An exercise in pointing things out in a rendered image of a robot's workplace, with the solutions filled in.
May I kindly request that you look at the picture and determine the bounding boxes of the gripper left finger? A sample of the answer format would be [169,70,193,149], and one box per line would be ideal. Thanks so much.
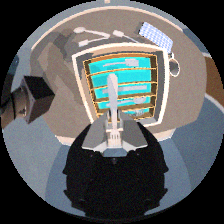
[62,109,111,175]

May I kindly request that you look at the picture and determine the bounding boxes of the wooden tray dividers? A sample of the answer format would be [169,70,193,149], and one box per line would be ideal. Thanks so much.
[83,53,158,120]

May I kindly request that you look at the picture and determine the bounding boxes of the beige mug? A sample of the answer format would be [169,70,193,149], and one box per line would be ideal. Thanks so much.
[168,53,179,76]

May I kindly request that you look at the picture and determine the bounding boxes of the blue and white checked cloth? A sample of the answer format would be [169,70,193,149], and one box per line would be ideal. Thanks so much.
[138,22,173,53]

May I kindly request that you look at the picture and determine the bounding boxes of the white cutlery drawer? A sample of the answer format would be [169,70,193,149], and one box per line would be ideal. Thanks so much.
[72,43,169,127]

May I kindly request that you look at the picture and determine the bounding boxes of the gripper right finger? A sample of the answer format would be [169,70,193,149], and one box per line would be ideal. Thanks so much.
[117,109,169,173]

